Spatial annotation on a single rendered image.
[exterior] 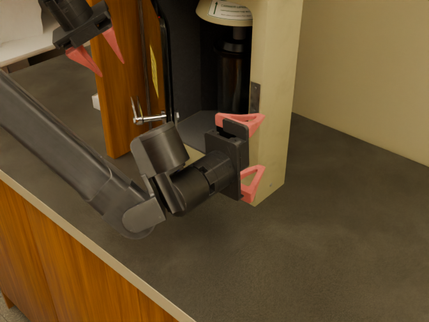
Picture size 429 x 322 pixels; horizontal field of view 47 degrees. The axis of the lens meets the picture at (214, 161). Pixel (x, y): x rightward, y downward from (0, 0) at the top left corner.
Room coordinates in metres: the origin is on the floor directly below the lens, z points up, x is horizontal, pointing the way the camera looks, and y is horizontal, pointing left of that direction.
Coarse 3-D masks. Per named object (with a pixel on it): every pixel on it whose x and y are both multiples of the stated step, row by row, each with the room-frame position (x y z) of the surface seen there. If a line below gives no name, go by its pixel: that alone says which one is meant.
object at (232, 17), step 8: (200, 0) 0.98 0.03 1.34; (208, 0) 0.95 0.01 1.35; (216, 0) 0.93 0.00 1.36; (200, 8) 0.96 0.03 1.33; (208, 8) 0.94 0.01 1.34; (216, 8) 0.93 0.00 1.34; (224, 8) 0.92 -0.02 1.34; (232, 8) 0.91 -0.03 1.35; (240, 8) 0.91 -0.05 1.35; (200, 16) 0.95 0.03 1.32; (208, 16) 0.93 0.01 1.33; (216, 16) 0.92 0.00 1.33; (224, 16) 0.91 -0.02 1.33; (232, 16) 0.91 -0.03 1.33; (240, 16) 0.91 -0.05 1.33; (248, 16) 0.91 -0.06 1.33; (224, 24) 0.91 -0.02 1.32; (232, 24) 0.90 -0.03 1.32; (240, 24) 0.90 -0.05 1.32; (248, 24) 0.90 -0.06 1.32
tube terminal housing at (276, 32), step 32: (224, 0) 0.88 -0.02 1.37; (256, 0) 0.84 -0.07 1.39; (288, 0) 0.87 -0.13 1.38; (256, 32) 0.83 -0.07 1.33; (288, 32) 0.87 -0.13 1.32; (256, 64) 0.83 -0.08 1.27; (288, 64) 0.88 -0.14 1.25; (288, 96) 0.89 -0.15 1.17; (288, 128) 0.90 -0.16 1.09; (192, 160) 0.95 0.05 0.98; (256, 160) 0.82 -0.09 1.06; (256, 192) 0.82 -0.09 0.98
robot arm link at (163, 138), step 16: (160, 128) 0.57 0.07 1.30; (144, 144) 0.56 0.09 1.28; (160, 144) 0.55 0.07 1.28; (176, 144) 0.56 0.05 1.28; (144, 160) 0.55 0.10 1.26; (160, 160) 0.54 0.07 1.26; (176, 160) 0.55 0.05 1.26; (144, 176) 0.53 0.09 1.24; (128, 208) 0.50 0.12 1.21; (144, 208) 0.50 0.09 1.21; (160, 208) 0.50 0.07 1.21; (128, 224) 0.49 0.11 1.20; (144, 224) 0.49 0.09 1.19
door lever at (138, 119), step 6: (132, 96) 0.83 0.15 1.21; (138, 96) 0.83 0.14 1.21; (132, 102) 0.81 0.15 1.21; (138, 102) 0.81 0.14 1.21; (132, 108) 0.79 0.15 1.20; (138, 108) 0.78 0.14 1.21; (138, 114) 0.76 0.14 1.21; (156, 114) 0.76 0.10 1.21; (162, 114) 0.76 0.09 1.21; (138, 120) 0.75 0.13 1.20; (144, 120) 0.75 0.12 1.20; (150, 120) 0.76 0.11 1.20; (156, 120) 0.76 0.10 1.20; (162, 120) 0.75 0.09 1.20
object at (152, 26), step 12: (144, 0) 0.92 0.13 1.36; (144, 12) 0.94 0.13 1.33; (156, 12) 0.76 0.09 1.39; (144, 24) 0.96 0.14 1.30; (156, 24) 0.76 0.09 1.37; (144, 36) 0.98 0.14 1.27; (156, 36) 0.77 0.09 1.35; (156, 48) 0.79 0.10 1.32; (156, 60) 0.80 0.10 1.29; (156, 72) 0.81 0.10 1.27; (168, 84) 0.72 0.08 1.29; (156, 96) 0.84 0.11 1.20; (168, 96) 0.72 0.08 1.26; (156, 108) 0.86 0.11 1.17; (168, 108) 0.72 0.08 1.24; (168, 120) 0.72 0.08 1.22
